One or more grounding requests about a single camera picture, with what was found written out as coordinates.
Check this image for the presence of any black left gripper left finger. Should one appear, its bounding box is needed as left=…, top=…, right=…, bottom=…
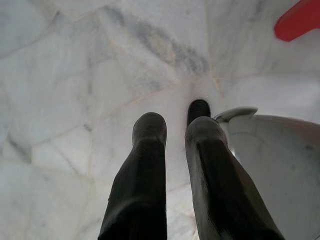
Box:
left=97, top=111, right=168, bottom=240

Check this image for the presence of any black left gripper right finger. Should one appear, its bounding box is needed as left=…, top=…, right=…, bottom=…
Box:
left=184, top=116, right=286, bottom=240

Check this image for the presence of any red plastic stool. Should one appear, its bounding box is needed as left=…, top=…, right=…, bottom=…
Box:
left=273, top=0, right=320, bottom=43

